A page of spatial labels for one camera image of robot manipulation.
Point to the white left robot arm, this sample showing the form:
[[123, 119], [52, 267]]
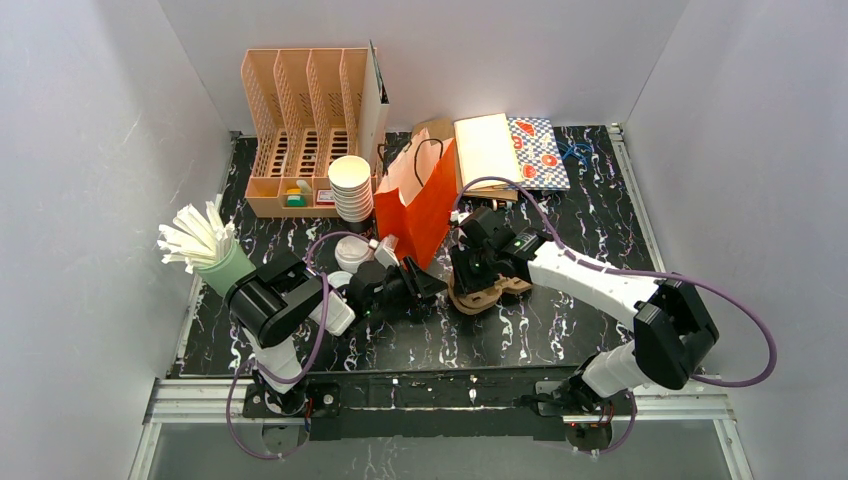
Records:
[[274, 300]]

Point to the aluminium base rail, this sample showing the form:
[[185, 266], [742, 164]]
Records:
[[205, 401]]

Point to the red white staple box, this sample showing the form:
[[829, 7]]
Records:
[[324, 197]]

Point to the pink desk organizer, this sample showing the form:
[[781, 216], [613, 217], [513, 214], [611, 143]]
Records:
[[311, 106]]

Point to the orange paper bag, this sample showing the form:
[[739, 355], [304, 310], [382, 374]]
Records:
[[415, 198]]

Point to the green stamp box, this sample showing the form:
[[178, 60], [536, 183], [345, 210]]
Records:
[[296, 200]]

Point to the brown pulp cup carrier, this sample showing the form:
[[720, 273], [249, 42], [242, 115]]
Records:
[[477, 302]]

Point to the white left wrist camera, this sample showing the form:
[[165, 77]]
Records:
[[384, 251]]

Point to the green paper cup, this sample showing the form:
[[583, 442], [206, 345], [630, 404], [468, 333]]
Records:
[[224, 274]]

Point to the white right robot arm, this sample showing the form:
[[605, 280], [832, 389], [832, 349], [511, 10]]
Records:
[[672, 330]]

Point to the blue rubber bands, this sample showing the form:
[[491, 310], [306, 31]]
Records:
[[581, 152]]

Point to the translucent white bottle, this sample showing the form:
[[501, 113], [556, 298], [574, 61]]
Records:
[[304, 186]]

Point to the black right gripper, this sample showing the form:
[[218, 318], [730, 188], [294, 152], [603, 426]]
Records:
[[474, 273]]

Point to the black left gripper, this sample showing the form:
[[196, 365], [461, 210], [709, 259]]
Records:
[[407, 283]]

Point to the white lid stack upper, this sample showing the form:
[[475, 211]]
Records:
[[351, 252]]

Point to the cream paper bag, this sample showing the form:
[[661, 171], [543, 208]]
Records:
[[485, 148]]

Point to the stack of white paper cups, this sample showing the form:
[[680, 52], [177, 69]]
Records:
[[351, 185]]

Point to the white wrapped straws bundle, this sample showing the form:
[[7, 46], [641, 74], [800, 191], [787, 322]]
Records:
[[195, 238]]

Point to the blue checkered paper bag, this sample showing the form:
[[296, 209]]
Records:
[[539, 159]]

